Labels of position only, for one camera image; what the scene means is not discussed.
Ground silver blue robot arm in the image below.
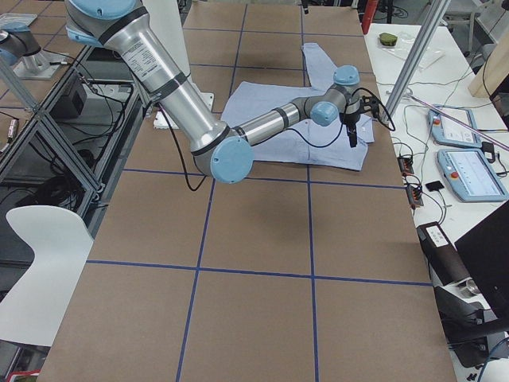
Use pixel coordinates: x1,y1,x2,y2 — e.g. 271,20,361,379
1,22,66,80
65,1,383,184

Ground aluminium frame post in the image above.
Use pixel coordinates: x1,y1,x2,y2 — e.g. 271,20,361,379
385,0,450,118

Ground lower teach pendant tablet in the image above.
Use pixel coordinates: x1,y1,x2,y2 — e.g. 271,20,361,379
437,148,508,202

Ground black monitor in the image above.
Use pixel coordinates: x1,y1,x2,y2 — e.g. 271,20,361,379
455,203,508,318

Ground dark green object on table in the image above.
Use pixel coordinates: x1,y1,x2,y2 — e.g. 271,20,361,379
379,33,398,48

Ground aluminium frame rack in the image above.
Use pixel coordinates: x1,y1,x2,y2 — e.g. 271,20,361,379
1,48,142,233

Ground white chair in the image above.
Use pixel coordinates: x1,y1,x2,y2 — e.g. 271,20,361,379
1,205,94,347

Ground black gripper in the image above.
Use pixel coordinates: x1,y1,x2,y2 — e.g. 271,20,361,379
342,88,382,148

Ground upper teach pendant tablet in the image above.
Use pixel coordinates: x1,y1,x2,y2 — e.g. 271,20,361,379
428,106,482,149

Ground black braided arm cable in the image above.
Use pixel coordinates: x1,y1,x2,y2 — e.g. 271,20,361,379
157,88,397,192

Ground teach pendant tablet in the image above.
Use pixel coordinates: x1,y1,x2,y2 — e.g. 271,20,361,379
428,106,482,149
437,148,508,202

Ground light blue striped shirt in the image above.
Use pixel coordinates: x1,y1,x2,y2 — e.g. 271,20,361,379
221,43,375,171

